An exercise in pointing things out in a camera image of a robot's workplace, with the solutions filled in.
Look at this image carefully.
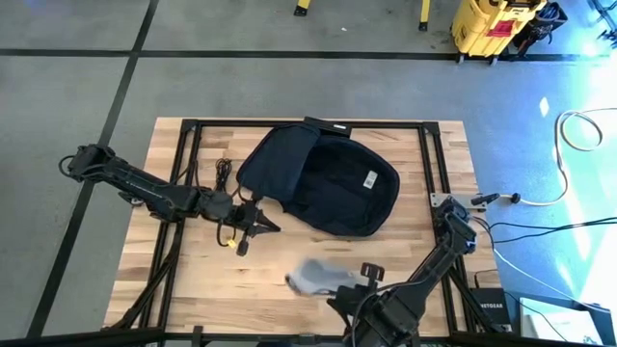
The black spring clamp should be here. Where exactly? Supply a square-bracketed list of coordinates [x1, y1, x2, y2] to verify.
[470, 192, 502, 207]

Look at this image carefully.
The black aluminium table frame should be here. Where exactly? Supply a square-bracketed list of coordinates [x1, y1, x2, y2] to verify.
[102, 118, 511, 337]

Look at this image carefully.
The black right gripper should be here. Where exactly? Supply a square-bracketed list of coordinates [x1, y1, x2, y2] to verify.
[327, 263, 386, 314]

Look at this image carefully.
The yellow tool cart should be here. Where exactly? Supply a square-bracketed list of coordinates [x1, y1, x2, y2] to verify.
[451, 0, 549, 60]

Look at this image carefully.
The clear plastic bag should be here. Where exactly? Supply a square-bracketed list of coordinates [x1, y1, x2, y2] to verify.
[284, 258, 362, 297]

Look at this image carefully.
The black tripod stand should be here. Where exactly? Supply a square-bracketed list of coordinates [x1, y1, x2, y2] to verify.
[595, 0, 617, 47]

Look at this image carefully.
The black network switch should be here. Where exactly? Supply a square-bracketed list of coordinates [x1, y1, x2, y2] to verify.
[303, 117, 352, 139]

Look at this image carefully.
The black aluminium crossbeam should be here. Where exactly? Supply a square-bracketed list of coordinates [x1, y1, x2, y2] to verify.
[0, 329, 617, 347]

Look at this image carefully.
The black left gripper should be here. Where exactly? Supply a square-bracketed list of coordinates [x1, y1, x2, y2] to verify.
[226, 200, 282, 257]

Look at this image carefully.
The black floor cable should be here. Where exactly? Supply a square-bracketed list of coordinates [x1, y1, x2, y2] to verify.
[474, 216, 617, 245]

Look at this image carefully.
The white cardboard box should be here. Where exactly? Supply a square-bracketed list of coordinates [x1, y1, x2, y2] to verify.
[519, 297, 604, 346]

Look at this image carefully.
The black bag beside cart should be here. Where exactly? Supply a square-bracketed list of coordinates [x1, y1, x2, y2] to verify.
[513, 2, 569, 54]

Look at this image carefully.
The black Netgear switch box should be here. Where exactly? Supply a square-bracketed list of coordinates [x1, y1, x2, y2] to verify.
[469, 287, 512, 330]

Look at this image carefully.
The thick white floor cable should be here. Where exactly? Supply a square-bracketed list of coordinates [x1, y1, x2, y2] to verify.
[500, 108, 617, 207]

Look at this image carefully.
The navy blue backpack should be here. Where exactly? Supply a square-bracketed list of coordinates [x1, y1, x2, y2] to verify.
[235, 122, 401, 238]

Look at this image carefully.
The thin white floor cable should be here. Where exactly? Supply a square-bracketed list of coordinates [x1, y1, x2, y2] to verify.
[492, 248, 602, 312]

